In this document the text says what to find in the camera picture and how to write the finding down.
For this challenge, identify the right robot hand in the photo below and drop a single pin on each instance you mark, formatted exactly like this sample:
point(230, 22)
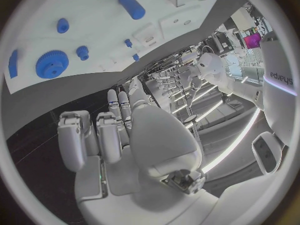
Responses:
point(150, 172)

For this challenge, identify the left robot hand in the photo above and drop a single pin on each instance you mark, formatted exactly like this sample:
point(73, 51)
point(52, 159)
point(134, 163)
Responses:
point(191, 76)

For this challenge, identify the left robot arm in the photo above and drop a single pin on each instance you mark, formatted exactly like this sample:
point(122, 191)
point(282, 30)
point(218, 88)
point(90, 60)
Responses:
point(215, 69)

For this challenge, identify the white task board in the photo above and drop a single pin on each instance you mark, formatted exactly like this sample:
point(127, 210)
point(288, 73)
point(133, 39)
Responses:
point(93, 22)

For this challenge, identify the small blue plug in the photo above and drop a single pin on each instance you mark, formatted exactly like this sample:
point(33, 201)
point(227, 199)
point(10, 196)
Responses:
point(136, 57)

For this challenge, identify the monitor screen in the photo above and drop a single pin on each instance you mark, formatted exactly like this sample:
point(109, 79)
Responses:
point(252, 40)

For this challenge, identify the small blue peg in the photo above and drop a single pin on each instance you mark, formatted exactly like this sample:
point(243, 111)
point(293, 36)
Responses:
point(128, 42)

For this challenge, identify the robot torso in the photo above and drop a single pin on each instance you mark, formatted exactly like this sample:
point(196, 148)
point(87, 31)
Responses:
point(277, 63)

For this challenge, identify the blue long cylinder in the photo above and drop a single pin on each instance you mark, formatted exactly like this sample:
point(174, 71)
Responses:
point(132, 6)

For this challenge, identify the small blue gear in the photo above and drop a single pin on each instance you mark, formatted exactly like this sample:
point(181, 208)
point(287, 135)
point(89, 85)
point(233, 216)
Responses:
point(82, 52)

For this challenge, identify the blue short peg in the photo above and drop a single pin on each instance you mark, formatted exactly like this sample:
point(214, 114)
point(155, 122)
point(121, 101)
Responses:
point(62, 25)

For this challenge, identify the large blue gear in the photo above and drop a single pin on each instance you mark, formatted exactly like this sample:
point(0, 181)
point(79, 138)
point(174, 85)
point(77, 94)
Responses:
point(52, 64)

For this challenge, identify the blue block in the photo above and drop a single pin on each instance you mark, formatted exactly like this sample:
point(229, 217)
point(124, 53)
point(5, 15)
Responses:
point(13, 63)

